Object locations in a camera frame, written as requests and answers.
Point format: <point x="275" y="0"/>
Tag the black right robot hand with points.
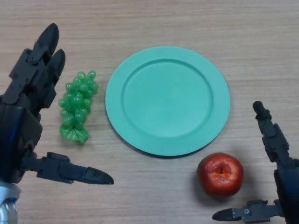
<point x="273" y="137"/>

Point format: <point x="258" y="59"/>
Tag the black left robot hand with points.
<point x="21" y="105"/>

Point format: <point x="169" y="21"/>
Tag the red apple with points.
<point x="219" y="177"/>

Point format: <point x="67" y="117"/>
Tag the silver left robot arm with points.
<point x="8" y="205"/>

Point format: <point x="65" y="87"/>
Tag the green round plate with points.
<point x="168" y="102"/>

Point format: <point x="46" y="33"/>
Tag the green plastic grape bunch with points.
<point x="77" y="105"/>

